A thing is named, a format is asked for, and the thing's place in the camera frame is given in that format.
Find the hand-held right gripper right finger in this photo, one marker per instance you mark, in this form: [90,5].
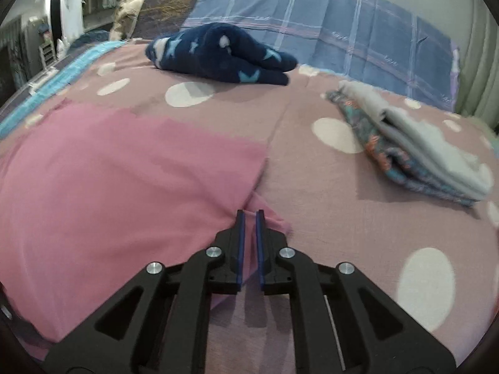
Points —
[259,245]

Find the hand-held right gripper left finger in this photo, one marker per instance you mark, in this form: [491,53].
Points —
[241,245]

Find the pink long-sleeve shirt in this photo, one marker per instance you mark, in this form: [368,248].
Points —
[117,187]

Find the beige clothes pile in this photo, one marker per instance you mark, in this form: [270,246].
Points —
[126,13]

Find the polka-dot pink blanket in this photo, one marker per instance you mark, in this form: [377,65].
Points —
[331,222]

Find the floral folded cloth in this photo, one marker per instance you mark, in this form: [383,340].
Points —
[376,150]

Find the grey folded cloth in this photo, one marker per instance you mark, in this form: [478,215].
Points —
[421,140]

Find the navy star-print fleece garment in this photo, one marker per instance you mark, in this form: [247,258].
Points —
[210,52]

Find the blue plaid sheet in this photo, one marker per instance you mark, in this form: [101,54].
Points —
[312,15]

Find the tree-print cushion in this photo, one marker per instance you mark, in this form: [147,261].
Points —
[167,7]

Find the pleated curtain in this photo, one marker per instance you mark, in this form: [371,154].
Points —
[481,70]

